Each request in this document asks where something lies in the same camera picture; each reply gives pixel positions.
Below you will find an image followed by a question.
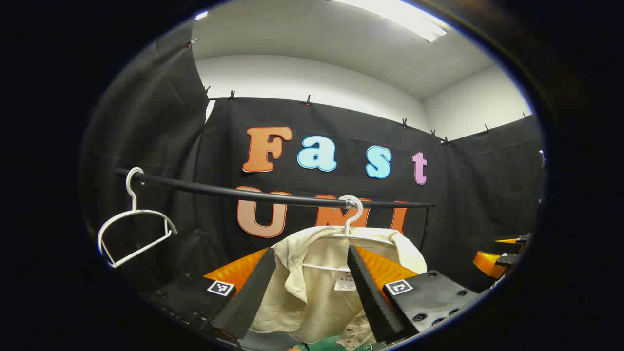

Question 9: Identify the black backdrop cloth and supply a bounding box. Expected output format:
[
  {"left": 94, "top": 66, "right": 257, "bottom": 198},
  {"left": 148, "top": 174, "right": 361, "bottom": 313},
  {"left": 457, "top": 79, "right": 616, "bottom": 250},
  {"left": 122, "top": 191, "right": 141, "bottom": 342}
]
[{"left": 80, "top": 22, "right": 546, "bottom": 322}]

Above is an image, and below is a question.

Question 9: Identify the white clothes hanger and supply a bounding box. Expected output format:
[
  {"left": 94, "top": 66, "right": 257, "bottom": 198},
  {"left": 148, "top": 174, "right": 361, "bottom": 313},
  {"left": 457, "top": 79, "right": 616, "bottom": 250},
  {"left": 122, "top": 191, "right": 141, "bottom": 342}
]
[
  {"left": 301, "top": 195, "right": 396, "bottom": 272},
  {"left": 97, "top": 167, "right": 178, "bottom": 269}
]

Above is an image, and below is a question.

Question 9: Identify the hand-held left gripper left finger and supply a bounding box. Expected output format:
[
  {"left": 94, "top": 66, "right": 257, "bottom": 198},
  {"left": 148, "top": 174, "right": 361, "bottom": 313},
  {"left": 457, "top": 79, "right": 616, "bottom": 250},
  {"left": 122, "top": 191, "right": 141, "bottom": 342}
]
[{"left": 144, "top": 247, "right": 277, "bottom": 341}]

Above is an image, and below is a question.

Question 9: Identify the cream shirt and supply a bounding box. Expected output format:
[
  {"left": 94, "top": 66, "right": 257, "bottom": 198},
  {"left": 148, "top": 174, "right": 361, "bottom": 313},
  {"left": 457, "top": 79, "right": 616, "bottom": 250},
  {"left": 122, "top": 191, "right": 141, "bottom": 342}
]
[{"left": 249, "top": 226, "right": 428, "bottom": 351}]

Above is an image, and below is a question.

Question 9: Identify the long ceiling light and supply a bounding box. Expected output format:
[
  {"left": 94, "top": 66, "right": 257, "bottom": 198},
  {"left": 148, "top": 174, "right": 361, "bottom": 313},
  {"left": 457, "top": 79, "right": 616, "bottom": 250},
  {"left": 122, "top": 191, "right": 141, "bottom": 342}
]
[{"left": 331, "top": 0, "right": 448, "bottom": 43}]

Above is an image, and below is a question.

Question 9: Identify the green laundry hamper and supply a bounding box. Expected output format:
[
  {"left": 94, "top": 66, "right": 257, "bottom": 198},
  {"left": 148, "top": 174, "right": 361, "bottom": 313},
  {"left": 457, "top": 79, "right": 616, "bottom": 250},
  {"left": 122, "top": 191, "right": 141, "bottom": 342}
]
[{"left": 288, "top": 335, "right": 376, "bottom": 351}]

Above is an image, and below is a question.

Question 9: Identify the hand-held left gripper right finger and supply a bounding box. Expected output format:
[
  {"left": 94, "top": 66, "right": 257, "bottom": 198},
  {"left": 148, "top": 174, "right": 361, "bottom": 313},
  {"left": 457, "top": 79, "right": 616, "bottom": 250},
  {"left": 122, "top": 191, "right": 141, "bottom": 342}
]
[{"left": 346, "top": 245, "right": 482, "bottom": 344}]

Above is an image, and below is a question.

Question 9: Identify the black clothes rack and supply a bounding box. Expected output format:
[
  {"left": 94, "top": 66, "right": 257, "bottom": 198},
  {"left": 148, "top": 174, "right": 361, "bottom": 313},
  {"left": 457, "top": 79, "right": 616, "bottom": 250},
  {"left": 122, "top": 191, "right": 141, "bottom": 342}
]
[{"left": 115, "top": 168, "right": 436, "bottom": 244}]

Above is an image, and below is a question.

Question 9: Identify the row of black backdrop clips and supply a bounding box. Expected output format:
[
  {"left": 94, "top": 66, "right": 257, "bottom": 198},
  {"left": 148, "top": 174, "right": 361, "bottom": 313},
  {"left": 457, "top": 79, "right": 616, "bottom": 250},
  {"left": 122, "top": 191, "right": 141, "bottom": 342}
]
[{"left": 188, "top": 38, "right": 529, "bottom": 147}]

